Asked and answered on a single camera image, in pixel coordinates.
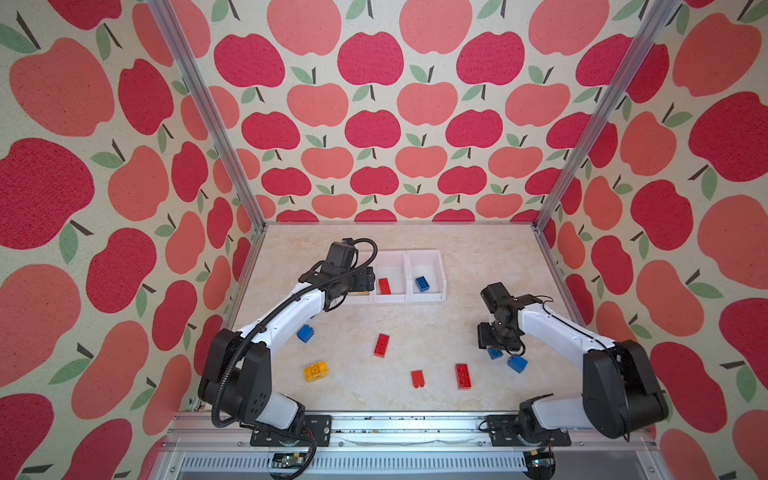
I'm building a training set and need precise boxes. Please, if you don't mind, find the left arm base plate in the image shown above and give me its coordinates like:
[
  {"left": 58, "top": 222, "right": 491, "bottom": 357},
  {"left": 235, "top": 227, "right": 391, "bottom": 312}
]
[{"left": 250, "top": 415, "right": 333, "bottom": 448}]

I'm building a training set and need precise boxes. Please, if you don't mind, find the white three-compartment bin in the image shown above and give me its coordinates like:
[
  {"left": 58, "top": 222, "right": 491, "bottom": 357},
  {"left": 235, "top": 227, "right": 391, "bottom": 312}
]
[{"left": 344, "top": 250, "right": 448, "bottom": 306}]

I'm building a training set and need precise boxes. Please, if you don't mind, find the blue small lego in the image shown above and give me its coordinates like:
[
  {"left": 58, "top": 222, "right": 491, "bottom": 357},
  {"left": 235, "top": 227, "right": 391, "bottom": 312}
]
[{"left": 487, "top": 348, "right": 503, "bottom": 360}]

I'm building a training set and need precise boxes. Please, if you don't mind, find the aluminium frame post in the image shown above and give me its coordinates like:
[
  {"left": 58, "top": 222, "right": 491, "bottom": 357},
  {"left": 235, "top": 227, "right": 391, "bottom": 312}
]
[
  {"left": 148, "top": 0, "right": 266, "bottom": 234},
  {"left": 532, "top": 0, "right": 682, "bottom": 235}
]

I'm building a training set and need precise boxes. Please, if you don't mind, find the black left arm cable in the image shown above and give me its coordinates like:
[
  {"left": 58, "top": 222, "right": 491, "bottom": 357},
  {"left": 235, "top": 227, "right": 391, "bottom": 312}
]
[{"left": 209, "top": 237, "right": 380, "bottom": 480}]

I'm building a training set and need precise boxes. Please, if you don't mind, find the yellow double lego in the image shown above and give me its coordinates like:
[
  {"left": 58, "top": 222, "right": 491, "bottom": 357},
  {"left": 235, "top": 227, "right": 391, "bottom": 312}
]
[{"left": 303, "top": 361, "right": 329, "bottom": 383}]

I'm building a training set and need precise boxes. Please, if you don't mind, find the left aluminium frame post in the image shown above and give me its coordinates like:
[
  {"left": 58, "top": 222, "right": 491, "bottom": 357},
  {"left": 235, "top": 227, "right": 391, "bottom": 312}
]
[{"left": 148, "top": 0, "right": 266, "bottom": 234}]

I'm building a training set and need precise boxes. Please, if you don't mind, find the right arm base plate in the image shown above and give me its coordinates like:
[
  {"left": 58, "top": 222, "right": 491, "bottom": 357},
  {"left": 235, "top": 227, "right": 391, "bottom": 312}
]
[{"left": 480, "top": 415, "right": 572, "bottom": 447}]

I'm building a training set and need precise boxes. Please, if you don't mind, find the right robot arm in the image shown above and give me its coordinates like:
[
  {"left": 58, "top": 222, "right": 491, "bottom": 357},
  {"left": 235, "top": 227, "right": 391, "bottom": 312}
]
[{"left": 478, "top": 282, "right": 669, "bottom": 445}]

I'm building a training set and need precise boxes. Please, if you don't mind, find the right aluminium frame post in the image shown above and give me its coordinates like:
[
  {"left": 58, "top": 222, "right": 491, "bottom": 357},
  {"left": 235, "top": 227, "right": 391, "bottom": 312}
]
[{"left": 532, "top": 0, "right": 682, "bottom": 235}]

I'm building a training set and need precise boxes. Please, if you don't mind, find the red long lego bottom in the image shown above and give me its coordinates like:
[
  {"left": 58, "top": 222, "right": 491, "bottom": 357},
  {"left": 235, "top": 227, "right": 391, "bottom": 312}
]
[{"left": 455, "top": 364, "right": 472, "bottom": 390}]

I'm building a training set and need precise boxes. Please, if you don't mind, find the aluminium front rail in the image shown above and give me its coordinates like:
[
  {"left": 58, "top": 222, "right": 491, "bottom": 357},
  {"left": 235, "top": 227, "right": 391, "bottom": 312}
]
[{"left": 145, "top": 411, "right": 671, "bottom": 479}]

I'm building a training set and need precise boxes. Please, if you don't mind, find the red small lego bottom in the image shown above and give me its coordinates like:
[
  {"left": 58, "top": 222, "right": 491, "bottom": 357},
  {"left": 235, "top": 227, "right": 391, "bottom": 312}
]
[{"left": 411, "top": 370, "right": 425, "bottom": 389}]

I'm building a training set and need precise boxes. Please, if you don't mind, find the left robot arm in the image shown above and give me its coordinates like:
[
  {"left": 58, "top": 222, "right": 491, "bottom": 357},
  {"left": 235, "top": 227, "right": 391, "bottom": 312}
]
[{"left": 198, "top": 238, "right": 378, "bottom": 436}]

